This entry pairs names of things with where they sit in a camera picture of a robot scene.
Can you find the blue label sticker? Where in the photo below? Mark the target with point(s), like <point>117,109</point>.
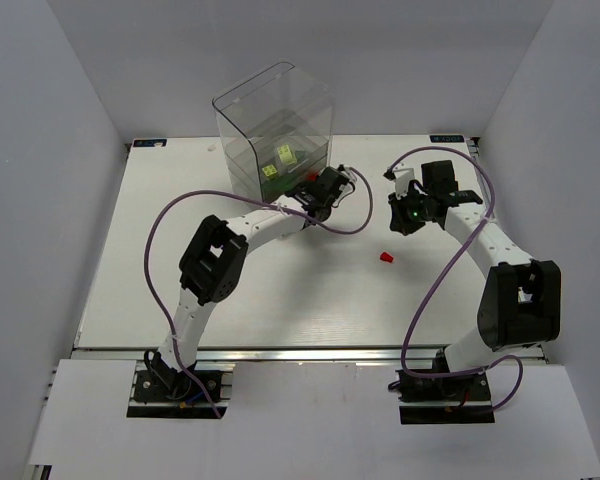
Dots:
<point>149,143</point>
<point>444,139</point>

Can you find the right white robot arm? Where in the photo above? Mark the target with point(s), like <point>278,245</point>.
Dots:
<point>520,306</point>

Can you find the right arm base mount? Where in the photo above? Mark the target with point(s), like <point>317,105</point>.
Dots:
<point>462,400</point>

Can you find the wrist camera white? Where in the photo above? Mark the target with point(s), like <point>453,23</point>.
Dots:
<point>348,172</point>
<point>401,177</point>

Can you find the left blue label sticker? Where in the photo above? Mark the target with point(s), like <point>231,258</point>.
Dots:
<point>149,143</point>

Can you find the clear acrylic cover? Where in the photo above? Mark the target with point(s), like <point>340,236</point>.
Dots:
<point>280,98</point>

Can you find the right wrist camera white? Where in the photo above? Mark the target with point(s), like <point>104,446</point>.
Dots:
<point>401,177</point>

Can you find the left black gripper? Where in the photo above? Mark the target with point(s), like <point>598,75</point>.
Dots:
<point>309,188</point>

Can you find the red cone lego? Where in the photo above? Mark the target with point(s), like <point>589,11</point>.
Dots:
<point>386,257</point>

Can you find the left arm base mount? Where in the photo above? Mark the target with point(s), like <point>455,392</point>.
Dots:
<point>161,392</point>

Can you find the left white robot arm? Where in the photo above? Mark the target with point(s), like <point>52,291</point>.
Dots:
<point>212,263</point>

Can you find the right blue label sticker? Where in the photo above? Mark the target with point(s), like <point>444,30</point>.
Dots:
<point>444,139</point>

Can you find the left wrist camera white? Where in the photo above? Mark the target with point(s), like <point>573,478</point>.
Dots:
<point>348,172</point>

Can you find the yellow lego brick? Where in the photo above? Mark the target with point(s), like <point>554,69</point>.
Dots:
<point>286,155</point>
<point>269,171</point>

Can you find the grey drawer trays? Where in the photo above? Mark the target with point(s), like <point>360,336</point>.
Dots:
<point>245,158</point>

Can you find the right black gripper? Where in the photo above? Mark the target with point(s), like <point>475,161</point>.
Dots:
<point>400,212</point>

